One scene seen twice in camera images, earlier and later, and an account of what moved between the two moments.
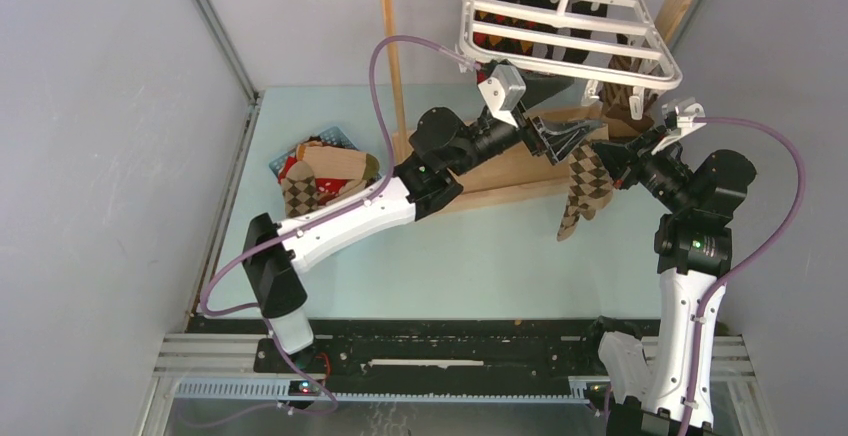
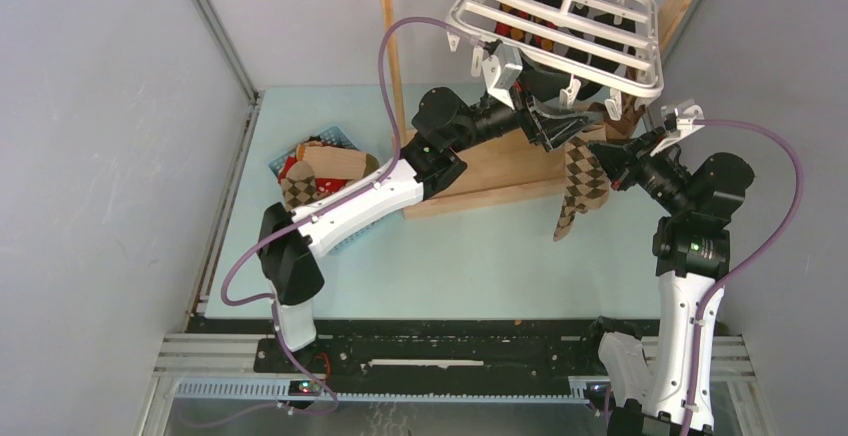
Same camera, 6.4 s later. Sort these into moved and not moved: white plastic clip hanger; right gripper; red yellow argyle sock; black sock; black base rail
Moved: white plastic clip hanger; black sock; red yellow argyle sock
Not moved: black base rail; right gripper
